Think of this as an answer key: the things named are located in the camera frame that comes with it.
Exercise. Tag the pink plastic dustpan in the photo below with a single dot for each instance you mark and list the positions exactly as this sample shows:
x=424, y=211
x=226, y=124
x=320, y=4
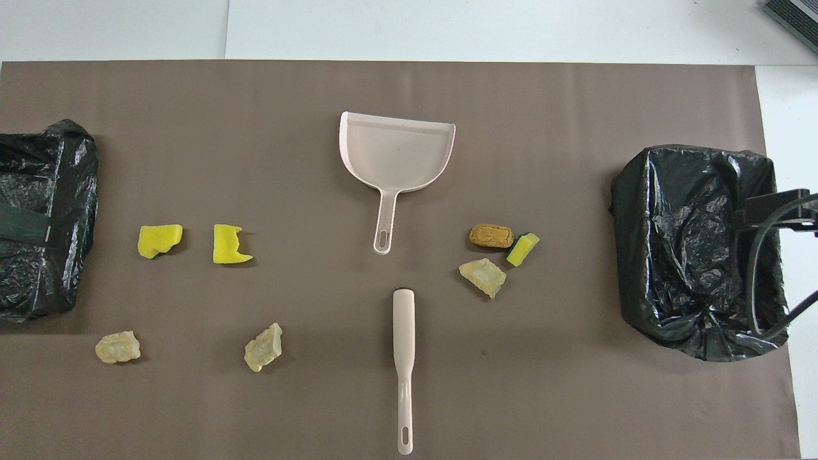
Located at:
x=396, y=153

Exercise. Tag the yellow green sponge scrap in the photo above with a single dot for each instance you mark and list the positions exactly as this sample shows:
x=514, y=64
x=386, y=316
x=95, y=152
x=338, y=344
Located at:
x=523, y=250

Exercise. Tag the dark grey ribbed device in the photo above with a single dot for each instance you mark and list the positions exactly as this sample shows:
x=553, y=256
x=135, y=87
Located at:
x=795, y=19

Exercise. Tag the notched yellow sponge scrap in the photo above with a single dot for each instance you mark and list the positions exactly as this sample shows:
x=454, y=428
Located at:
x=225, y=246

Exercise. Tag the orange-brown bread roll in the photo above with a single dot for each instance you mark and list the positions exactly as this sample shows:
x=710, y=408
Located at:
x=491, y=236

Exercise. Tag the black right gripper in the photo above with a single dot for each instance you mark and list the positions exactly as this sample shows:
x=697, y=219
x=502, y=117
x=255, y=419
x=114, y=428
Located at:
x=773, y=211

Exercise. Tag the brown paper table mat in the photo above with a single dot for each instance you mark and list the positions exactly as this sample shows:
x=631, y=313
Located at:
x=255, y=128

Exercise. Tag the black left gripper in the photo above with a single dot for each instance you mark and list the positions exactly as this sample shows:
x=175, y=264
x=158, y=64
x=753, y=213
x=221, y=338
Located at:
x=22, y=225

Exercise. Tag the black bag lined bin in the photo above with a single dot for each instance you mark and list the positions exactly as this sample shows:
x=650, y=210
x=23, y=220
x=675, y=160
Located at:
x=690, y=243
x=64, y=179

